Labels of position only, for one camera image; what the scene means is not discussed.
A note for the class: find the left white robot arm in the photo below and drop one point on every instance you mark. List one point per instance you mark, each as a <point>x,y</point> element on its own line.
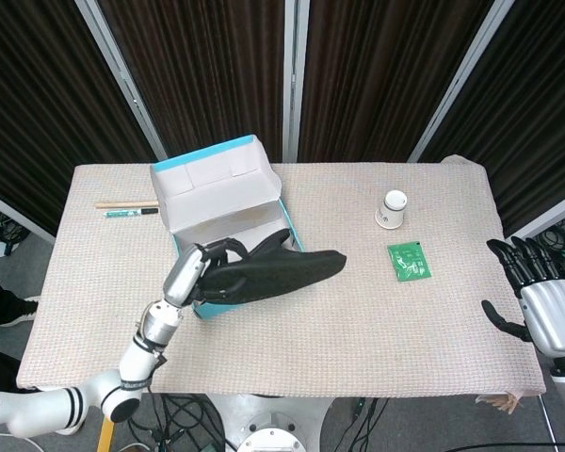
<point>136,362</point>

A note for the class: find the yellow floor tape strip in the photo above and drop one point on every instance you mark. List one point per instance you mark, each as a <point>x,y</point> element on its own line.
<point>104,438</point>

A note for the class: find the dark brown partition panel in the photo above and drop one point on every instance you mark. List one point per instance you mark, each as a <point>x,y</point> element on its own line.
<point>537,94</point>
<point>207,70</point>
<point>37,94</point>
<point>372,70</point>

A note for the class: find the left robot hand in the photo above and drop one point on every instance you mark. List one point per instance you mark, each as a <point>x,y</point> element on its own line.
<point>186,273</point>

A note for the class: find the white paper cup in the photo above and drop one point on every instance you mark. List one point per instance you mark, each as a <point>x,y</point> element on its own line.
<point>390,214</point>

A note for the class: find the beige waffle tablecloth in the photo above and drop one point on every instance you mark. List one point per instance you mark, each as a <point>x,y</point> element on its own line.
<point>358,339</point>

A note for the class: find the green marker pen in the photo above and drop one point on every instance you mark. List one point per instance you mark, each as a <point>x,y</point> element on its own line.
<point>122,213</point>

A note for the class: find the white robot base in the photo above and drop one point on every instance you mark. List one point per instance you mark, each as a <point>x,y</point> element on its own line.
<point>273,424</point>

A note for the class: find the black rubber slipper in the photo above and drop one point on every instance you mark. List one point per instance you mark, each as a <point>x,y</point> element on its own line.
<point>275,242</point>
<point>292,273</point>

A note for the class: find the grey partition base rail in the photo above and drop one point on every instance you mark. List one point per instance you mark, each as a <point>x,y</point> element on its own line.
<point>19,214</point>
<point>546,221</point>

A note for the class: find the wooden stick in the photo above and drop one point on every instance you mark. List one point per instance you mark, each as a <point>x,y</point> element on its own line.
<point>122,204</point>

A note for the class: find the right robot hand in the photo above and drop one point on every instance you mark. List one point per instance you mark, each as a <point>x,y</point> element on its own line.
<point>555,315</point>

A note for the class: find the green foil sachet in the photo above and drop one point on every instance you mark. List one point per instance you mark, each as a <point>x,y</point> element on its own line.
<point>408,261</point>

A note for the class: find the teal cardboard shoe box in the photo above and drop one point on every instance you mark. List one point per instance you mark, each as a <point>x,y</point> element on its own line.
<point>216,198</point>

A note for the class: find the grey partition post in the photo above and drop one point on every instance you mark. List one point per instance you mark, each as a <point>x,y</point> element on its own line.
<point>295,80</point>
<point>459,80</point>
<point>122,80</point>

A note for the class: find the black shoe white sole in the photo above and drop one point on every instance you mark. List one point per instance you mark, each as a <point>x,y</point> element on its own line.
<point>4,301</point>

